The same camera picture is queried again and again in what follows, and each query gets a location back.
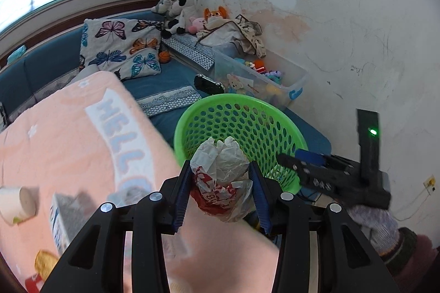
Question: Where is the small orange ball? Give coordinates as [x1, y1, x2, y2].
[158, 51, 171, 64]

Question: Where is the green plastic waste basket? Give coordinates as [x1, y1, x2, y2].
[173, 94, 308, 194]

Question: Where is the white red wrapper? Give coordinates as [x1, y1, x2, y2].
[190, 136, 255, 222]

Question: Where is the white blue milk carton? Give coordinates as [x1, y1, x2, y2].
[49, 192, 97, 256]

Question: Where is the red paper cup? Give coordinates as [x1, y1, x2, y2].
[24, 274, 44, 293]

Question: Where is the grey gloved right hand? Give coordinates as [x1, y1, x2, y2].
[348, 205, 400, 256]

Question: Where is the butterfly print pillow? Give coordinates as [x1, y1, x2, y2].
[80, 19, 163, 81]

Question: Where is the orange fox plush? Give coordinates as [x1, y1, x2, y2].
[203, 6, 228, 29]

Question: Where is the cow plush toy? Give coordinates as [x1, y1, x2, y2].
[161, 0, 198, 39]

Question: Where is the clear plastic bag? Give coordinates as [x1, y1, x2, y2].
[107, 187, 152, 207]

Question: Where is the pink pig plush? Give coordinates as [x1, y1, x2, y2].
[186, 17, 206, 34]

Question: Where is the grey plush toy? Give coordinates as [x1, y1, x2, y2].
[151, 0, 176, 16]

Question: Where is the white paper cup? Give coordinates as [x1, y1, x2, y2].
[0, 187, 37, 226]

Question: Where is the black handheld console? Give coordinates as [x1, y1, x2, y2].
[194, 73, 225, 95]

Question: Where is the teal tissue pack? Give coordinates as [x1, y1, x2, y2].
[7, 45, 27, 65]

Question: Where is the blue sofa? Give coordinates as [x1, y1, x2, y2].
[1, 10, 331, 154]

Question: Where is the clear plastic toy bin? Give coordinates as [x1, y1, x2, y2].
[213, 43, 308, 110]

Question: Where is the beige patterned cloth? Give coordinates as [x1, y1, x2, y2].
[196, 16, 266, 58]

